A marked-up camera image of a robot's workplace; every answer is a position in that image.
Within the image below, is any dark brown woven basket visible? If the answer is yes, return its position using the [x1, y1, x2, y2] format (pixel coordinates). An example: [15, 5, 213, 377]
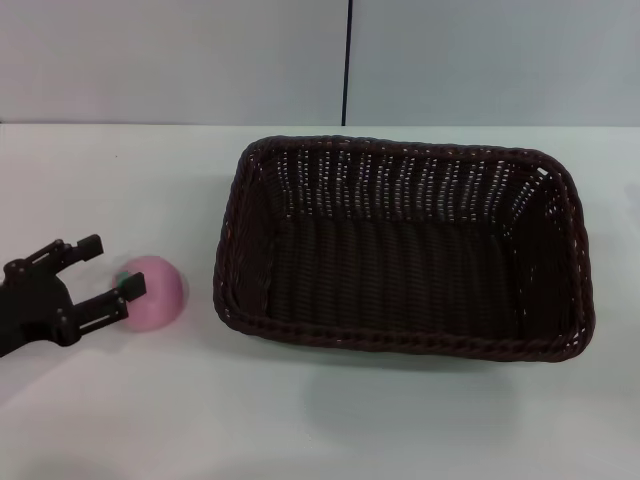
[212, 133, 597, 366]

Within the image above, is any pink peach toy ball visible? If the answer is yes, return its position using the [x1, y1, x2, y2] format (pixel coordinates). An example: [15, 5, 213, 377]
[115, 254, 190, 334]

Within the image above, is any black vertical wall strip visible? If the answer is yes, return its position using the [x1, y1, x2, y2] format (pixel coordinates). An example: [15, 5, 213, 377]
[341, 0, 355, 127]

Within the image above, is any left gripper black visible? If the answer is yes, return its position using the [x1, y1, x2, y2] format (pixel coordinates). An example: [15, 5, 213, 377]
[0, 233, 147, 359]

